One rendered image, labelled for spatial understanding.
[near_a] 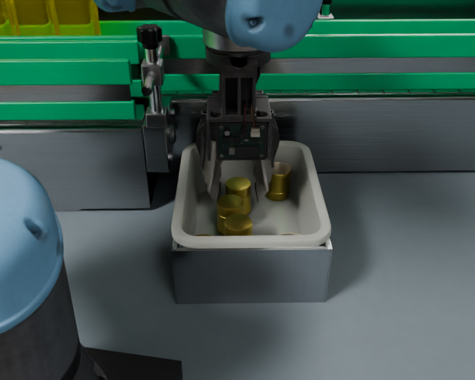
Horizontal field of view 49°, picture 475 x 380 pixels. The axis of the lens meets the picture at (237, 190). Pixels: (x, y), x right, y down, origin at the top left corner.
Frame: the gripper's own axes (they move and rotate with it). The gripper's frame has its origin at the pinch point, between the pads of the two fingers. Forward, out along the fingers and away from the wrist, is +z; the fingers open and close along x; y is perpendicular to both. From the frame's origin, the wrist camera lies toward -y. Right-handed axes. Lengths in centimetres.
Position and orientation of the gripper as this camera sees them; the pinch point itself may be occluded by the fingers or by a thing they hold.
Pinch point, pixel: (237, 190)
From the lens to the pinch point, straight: 69.5
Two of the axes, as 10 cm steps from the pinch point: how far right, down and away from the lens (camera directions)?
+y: 0.2, 5.5, -8.4
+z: 0.0, 8.4, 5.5
